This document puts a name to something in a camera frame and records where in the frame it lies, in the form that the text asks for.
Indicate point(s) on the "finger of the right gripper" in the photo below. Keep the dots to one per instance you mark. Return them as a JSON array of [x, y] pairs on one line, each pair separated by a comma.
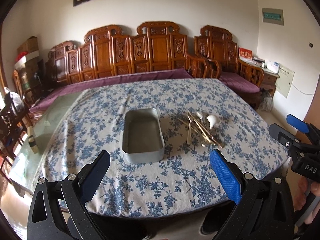
[[284, 137], [297, 124]]

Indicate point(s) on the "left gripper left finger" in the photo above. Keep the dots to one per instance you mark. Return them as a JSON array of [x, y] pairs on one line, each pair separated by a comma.
[[45, 219]]

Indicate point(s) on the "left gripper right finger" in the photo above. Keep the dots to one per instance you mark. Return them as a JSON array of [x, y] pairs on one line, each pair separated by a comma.
[[263, 208]]

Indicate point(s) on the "wooden chopstick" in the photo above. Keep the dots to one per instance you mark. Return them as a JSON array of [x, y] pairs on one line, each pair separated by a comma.
[[204, 139], [207, 133], [193, 117]]

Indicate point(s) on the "small white ceramic spoon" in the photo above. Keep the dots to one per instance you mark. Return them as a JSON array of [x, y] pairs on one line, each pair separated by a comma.
[[200, 115]]

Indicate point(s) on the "wooden side table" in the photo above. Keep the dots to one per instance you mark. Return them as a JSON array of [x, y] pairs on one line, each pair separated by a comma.
[[269, 82]]

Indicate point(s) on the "white box on table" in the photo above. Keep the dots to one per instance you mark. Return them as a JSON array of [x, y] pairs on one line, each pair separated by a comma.
[[272, 66]]

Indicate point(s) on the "purple armchair cushion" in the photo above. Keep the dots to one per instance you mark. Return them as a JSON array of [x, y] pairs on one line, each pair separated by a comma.
[[237, 83]]

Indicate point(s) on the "red box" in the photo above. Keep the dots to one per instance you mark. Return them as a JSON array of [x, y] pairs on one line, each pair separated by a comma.
[[245, 54]]

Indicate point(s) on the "blue floral tablecloth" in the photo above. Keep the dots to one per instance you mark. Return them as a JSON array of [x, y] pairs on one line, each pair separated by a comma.
[[183, 181]]

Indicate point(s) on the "dark wooden chair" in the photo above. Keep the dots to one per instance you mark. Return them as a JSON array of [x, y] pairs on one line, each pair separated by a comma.
[[13, 128]]

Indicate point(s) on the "rectangular metal tray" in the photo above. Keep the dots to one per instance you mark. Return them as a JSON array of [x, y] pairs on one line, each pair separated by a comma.
[[142, 137]]

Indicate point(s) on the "carved wooden armchair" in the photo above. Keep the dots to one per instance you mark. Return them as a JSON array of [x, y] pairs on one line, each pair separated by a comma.
[[216, 46]]

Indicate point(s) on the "purple sofa cushion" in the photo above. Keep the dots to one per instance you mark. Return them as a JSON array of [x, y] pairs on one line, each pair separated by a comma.
[[43, 104]]

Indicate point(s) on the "carved wooden sofa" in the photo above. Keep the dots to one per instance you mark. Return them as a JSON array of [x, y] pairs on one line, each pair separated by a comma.
[[108, 52]]

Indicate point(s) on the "white wall access panel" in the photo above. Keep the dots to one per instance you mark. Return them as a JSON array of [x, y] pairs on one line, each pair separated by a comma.
[[284, 81]]

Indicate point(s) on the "grey wall electrical panel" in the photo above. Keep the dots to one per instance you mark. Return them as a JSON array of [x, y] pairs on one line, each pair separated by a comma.
[[273, 16]]

